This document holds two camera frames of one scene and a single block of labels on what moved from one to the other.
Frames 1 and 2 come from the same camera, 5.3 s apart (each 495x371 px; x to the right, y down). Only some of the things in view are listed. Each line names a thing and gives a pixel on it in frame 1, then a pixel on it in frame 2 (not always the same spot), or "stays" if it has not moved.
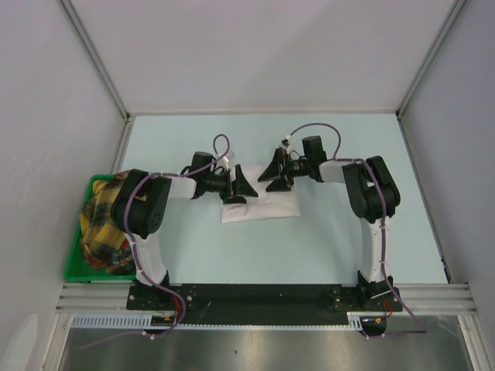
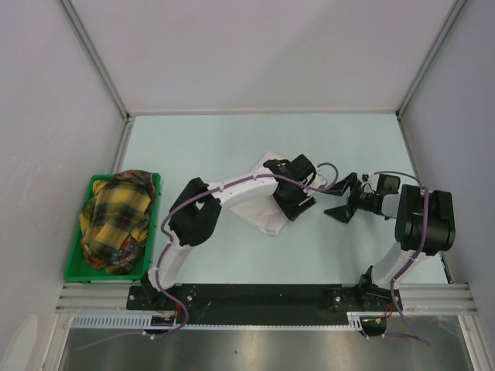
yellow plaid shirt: (104, 243) stays
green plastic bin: (76, 267) stays
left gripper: (238, 187) → (292, 209)
